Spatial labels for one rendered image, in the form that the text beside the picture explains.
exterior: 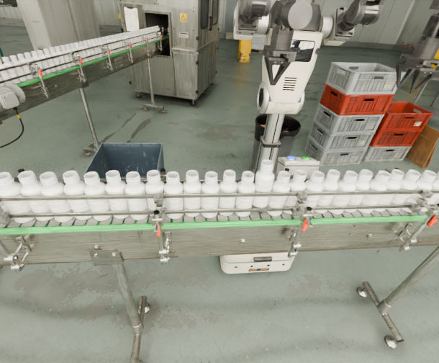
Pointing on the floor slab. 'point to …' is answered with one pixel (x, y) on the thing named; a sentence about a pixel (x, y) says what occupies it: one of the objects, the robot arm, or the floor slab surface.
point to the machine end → (178, 47)
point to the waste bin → (287, 138)
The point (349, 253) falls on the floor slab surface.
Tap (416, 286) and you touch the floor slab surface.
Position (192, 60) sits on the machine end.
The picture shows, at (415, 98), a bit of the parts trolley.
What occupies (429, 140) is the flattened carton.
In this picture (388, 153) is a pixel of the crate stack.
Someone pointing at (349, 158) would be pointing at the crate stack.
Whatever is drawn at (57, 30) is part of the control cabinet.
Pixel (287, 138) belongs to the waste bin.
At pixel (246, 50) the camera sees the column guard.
